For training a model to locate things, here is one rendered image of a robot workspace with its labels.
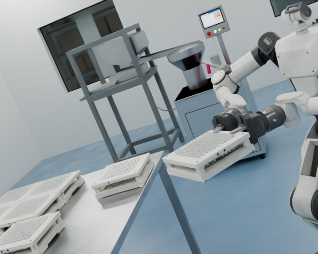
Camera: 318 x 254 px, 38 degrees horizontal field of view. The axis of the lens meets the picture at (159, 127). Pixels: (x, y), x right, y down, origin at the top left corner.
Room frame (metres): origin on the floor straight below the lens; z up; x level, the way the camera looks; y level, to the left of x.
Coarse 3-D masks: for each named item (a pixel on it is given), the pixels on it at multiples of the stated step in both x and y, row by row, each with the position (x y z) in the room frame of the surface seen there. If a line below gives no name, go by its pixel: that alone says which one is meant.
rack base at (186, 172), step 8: (240, 144) 1.62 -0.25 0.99; (232, 152) 1.57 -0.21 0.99; (240, 152) 1.55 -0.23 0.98; (248, 152) 1.56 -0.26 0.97; (224, 160) 1.53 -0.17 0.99; (232, 160) 1.53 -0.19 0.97; (176, 168) 1.65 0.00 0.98; (184, 168) 1.61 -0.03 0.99; (192, 168) 1.58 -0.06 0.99; (208, 168) 1.51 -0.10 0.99; (216, 168) 1.50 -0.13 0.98; (224, 168) 1.51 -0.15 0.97; (184, 176) 1.58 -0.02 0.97; (192, 176) 1.52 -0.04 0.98; (200, 176) 1.47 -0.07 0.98; (208, 176) 1.48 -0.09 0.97
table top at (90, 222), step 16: (160, 160) 2.31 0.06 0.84; (96, 176) 2.44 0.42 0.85; (80, 192) 2.28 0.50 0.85; (128, 192) 2.00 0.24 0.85; (144, 192) 1.96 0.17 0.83; (64, 208) 2.14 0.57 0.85; (80, 208) 2.05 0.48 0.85; (96, 208) 1.96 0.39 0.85; (112, 208) 1.89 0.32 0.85; (128, 208) 1.81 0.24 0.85; (80, 224) 1.85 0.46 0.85; (96, 224) 1.78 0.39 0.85; (112, 224) 1.72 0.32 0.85; (128, 224) 1.69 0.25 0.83; (64, 240) 1.75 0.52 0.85; (80, 240) 1.69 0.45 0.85; (96, 240) 1.63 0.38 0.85; (112, 240) 1.57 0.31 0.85
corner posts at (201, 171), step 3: (243, 141) 1.57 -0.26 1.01; (246, 141) 1.57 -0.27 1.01; (249, 141) 1.57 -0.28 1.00; (243, 144) 1.57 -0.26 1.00; (246, 144) 1.57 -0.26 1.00; (249, 144) 1.57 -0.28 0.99; (168, 165) 1.67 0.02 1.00; (171, 165) 1.67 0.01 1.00; (174, 165) 1.68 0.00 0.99; (168, 168) 1.68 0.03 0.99; (201, 168) 1.48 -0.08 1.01; (198, 171) 1.48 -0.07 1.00; (201, 171) 1.48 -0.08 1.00; (204, 171) 1.48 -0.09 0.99; (198, 174) 1.48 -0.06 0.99; (201, 174) 1.48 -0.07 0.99
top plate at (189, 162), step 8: (240, 136) 1.56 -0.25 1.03; (248, 136) 1.57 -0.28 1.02; (224, 144) 1.55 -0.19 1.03; (232, 144) 1.54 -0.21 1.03; (208, 152) 1.53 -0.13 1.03; (216, 152) 1.51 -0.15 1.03; (224, 152) 1.52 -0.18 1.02; (168, 160) 1.64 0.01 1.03; (176, 160) 1.59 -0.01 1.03; (184, 160) 1.56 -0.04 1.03; (192, 160) 1.52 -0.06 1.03; (200, 160) 1.49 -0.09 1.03; (208, 160) 1.49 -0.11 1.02
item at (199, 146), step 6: (204, 138) 1.68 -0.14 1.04; (210, 138) 1.65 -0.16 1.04; (216, 138) 1.63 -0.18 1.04; (222, 138) 1.60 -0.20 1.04; (192, 144) 1.68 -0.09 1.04; (198, 144) 1.64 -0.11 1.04; (204, 144) 1.61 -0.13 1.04; (210, 144) 1.59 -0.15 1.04; (180, 150) 1.66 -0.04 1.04; (186, 150) 1.63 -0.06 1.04; (192, 150) 1.60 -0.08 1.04; (198, 150) 1.58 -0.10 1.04
